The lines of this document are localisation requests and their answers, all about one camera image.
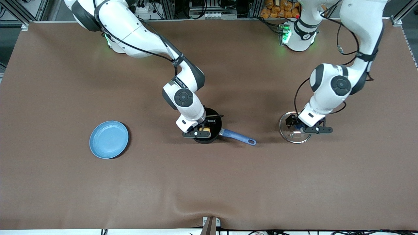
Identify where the glass lid with blue knob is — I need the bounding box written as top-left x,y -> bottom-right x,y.
279,111 -> 313,144

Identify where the round blue plate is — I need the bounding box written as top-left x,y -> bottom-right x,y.
89,121 -> 129,160

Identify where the pile of orange round items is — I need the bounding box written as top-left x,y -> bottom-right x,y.
260,0 -> 301,19

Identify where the white power strip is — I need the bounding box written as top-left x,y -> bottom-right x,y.
135,0 -> 150,14

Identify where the black pot with blue handle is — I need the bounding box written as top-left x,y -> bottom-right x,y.
193,107 -> 257,146

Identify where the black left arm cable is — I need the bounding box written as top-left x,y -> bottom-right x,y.
294,0 -> 375,115

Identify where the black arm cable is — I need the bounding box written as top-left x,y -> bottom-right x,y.
294,0 -> 375,115
93,0 -> 226,118

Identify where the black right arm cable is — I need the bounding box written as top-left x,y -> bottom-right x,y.
93,0 -> 226,118

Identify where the metal table edge mount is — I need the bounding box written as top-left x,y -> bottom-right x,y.
202,216 -> 221,235

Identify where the aluminium frame post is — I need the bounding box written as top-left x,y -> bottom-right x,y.
248,0 -> 264,19
163,0 -> 176,20

